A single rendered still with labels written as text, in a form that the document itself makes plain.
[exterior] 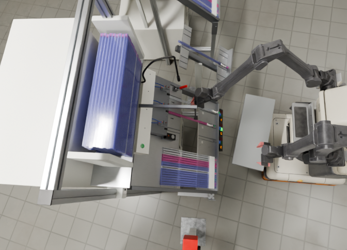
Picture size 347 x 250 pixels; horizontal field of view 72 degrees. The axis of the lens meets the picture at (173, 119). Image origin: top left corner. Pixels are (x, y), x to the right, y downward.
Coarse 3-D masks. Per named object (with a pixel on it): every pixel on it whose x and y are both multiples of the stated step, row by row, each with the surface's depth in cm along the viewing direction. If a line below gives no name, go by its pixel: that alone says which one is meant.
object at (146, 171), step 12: (180, 96) 165; (180, 108) 163; (168, 120) 154; (168, 132) 153; (156, 144) 145; (168, 144) 151; (144, 156) 138; (156, 156) 143; (132, 168) 132; (144, 168) 136; (156, 168) 142; (132, 180) 130; (144, 180) 135; (156, 180) 141
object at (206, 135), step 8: (208, 104) 184; (200, 112) 176; (208, 112) 182; (200, 120) 175; (208, 120) 181; (200, 128) 173; (208, 128) 179; (200, 136) 172; (208, 136) 178; (200, 144) 171; (208, 144) 176; (200, 152) 169; (208, 152) 175
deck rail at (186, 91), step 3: (156, 75) 152; (159, 78) 153; (162, 78) 155; (168, 81) 158; (171, 84) 160; (174, 84) 161; (177, 84) 163; (183, 90) 168; (186, 90) 168; (189, 90) 170; (183, 93) 174; (186, 93) 173; (189, 93) 173; (192, 93) 173; (189, 96) 178; (192, 96) 178; (213, 102) 188; (216, 102) 189
